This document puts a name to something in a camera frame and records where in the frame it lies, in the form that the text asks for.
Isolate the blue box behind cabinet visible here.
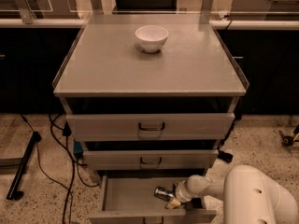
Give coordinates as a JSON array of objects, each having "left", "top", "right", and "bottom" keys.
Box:
[{"left": 73, "top": 141, "right": 83, "bottom": 157}]

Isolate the grey middle drawer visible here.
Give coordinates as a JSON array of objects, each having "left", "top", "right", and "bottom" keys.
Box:
[{"left": 83, "top": 150, "right": 218, "bottom": 170}]

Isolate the black caster wheel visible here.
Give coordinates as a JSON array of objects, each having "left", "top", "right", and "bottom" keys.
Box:
[{"left": 278, "top": 125, "right": 299, "bottom": 147}]

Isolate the black metal stand leg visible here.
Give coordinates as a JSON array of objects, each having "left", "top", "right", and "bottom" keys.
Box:
[{"left": 6, "top": 132, "right": 41, "bottom": 201}]

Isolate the grey drawer cabinet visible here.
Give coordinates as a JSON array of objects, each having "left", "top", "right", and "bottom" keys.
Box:
[{"left": 53, "top": 14, "right": 249, "bottom": 176}]

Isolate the white ceramic bowl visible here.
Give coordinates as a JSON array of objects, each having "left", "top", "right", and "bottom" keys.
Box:
[{"left": 135, "top": 25, "right": 169, "bottom": 53}]

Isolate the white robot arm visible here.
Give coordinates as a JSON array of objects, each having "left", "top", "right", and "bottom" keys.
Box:
[{"left": 165, "top": 165, "right": 298, "bottom": 224}]

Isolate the grey bottom drawer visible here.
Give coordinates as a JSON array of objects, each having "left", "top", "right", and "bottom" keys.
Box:
[{"left": 89, "top": 175, "right": 216, "bottom": 224}]

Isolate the grey top drawer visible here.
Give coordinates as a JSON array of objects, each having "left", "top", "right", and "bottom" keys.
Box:
[{"left": 66, "top": 113, "right": 235, "bottom": 142}]

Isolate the black floor cable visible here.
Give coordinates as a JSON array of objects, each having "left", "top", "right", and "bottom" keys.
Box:
[{"left": 20, "top": 113, "right": 100, "bottom": 224}]

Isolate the grey drawer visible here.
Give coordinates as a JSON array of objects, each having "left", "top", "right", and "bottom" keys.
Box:
[
  {"left": 66, "top": 113, "right": 235, "bottom": 142},
  {"left": 83, "top": 150, "right": 218, "bottom": 170},
  {"left": 89, "top": 175, "right": 216, "bottom": 224}
]

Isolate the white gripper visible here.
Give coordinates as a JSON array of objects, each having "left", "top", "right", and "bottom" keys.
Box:
[{"left": 165, "top": 181, "right": 192, "bottom": 209}]

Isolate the black power plug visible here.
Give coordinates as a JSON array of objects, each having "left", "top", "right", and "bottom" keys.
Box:
[{"left": 218, "top": 150, "right": 233, "bottom": 163}]

